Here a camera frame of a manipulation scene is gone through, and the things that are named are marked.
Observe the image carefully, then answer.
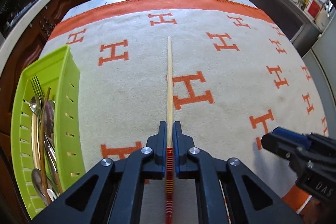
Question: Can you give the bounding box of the pale chopstick red striped end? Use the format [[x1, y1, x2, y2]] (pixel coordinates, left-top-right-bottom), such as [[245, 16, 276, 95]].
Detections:
[[165, 36, 174, 223]]

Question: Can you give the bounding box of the brown bamboo chopstick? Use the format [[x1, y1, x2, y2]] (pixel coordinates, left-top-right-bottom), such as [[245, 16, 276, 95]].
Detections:
[[51, 155, 64, 195]]

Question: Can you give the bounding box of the large steel ladle spoon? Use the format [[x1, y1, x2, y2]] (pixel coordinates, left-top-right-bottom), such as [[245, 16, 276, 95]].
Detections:
[[31, 168, 49, 205]]

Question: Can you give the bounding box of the large steel tablespoon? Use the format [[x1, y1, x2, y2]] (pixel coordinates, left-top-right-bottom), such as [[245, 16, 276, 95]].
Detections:
[[45, 100, 55, 148]]

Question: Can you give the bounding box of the steel fork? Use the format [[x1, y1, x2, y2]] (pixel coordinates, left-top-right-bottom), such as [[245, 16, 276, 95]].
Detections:
[[30, 76, 56, 161]]

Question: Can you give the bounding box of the white ceramic soup spoon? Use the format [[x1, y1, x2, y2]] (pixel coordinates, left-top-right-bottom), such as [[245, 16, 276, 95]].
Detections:
[[47, 188, 58, 202]]

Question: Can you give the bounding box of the green plastic utensil tray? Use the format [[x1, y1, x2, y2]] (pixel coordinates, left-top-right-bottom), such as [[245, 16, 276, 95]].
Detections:
[[10, 46, 85, 218]]

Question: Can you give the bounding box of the orange beige H-pattern cloth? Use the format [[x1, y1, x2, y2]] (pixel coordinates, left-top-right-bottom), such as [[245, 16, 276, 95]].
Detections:
[[42, 0, 328, 222]]

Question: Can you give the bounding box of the small steel teaspoon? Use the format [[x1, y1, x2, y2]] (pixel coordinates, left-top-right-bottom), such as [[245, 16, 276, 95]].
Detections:
[[29, 96, 42, 117]]

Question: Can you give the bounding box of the red label container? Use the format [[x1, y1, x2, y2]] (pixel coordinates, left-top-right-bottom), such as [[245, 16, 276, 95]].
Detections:
[[304, 0, 323, 20]]

